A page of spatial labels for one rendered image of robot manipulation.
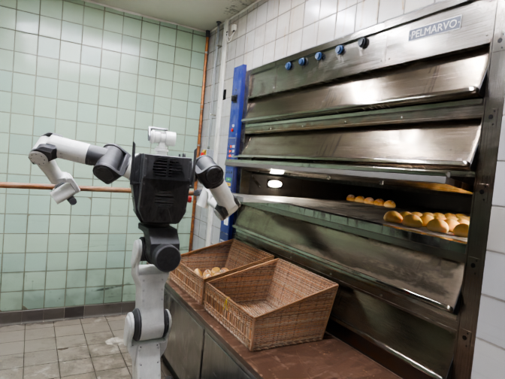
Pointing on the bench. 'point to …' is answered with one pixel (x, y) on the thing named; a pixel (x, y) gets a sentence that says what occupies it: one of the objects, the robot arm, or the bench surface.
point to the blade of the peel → (256, 198)
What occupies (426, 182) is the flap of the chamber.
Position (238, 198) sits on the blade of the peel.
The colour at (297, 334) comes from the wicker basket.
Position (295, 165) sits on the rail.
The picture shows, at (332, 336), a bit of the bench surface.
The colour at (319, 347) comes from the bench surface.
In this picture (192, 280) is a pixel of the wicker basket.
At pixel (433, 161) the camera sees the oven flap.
